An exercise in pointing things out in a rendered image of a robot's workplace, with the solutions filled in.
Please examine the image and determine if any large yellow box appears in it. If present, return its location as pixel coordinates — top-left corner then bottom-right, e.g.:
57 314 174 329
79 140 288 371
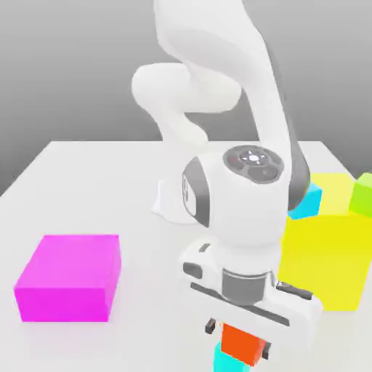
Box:
276 172 372 312

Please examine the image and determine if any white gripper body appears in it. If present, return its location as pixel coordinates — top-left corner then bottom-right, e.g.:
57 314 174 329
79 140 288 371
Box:
187 280 324 352

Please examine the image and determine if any large magenta box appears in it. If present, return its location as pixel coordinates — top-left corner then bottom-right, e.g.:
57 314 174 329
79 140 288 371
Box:
13 234 122 323

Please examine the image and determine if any small turquoise cube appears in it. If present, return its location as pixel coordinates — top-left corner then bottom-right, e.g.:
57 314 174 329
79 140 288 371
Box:
212 341 254 372

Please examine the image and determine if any small orange cube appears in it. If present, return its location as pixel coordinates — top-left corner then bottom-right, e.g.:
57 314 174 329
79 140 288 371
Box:
219 322 267 368

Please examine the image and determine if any small green cube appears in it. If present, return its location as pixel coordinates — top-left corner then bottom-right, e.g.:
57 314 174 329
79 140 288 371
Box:
347 171 372 219

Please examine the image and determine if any small sky blue cube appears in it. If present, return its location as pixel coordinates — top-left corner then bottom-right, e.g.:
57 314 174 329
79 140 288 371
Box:
287 182 323 221

